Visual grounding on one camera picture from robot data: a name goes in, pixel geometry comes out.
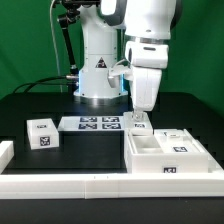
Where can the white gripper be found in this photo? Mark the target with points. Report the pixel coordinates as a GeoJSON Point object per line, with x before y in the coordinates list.
{"type": "Point", "coordinates": [146, 64]}

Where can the white small door part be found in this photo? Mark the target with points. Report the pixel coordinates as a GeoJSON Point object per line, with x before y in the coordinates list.
{"type": "Point", "coordinates": [137, 127]}

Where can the white cabinet body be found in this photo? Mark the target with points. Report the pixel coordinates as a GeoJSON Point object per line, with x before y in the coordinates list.
{"type": "Point", "coordinates": [143, 154]}

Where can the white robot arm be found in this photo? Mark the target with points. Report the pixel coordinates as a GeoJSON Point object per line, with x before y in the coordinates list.
{"type": "Point", "coordinates": [126, 39]}

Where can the white flat panel with tags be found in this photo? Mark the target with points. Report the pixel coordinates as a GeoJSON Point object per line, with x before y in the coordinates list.
{"type": "Point", "coordinates": [91, 123]}

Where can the white small box part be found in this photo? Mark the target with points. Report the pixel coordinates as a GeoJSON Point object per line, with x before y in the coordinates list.
{"type": "Point", "coordinates": [42, 134]}

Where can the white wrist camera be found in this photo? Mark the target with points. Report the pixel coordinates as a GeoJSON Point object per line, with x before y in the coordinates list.
{"type": "Point", "coordinates": [116, 71]}

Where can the white U-shaped fence frame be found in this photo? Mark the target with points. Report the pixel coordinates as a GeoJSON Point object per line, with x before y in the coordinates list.
{"type": "Point", "coordinates": [89, 186]}

